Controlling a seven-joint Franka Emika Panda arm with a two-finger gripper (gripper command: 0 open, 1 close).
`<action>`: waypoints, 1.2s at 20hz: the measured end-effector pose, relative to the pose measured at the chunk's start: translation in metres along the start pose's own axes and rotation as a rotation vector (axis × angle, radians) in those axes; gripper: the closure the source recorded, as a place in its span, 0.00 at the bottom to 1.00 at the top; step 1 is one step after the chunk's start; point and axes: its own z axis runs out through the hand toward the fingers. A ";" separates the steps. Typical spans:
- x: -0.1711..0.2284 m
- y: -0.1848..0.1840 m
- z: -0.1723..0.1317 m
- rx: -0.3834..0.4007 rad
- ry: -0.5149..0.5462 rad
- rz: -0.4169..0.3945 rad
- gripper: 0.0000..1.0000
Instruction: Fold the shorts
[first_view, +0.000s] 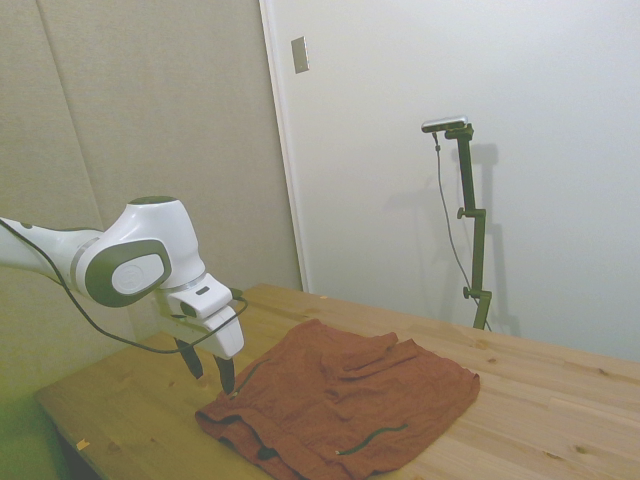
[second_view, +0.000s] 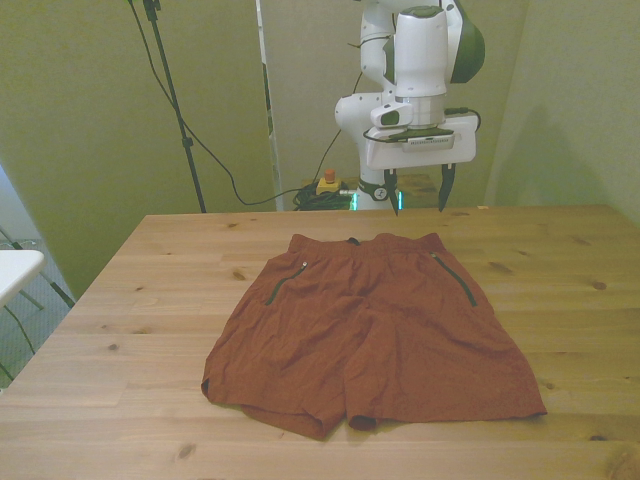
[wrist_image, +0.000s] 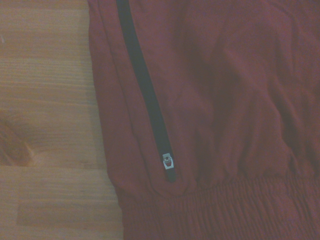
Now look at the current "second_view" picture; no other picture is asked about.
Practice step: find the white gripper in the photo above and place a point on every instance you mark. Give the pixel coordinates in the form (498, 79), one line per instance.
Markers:
(465, 142)

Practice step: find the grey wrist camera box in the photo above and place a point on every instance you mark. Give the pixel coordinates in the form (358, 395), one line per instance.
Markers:
(430, 142)

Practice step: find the white folding table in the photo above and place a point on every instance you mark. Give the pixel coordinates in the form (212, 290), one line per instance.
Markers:
(17, 272)

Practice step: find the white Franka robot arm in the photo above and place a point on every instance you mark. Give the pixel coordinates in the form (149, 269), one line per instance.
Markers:
(420, 50)

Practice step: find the yellow emergency stop box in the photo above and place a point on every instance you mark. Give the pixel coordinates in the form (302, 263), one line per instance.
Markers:
(327, 187)

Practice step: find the rust red shorts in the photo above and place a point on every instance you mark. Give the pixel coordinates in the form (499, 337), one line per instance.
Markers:
(360, 340)

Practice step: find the black tripod stand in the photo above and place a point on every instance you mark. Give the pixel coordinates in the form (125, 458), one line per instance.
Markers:
(187, 141)

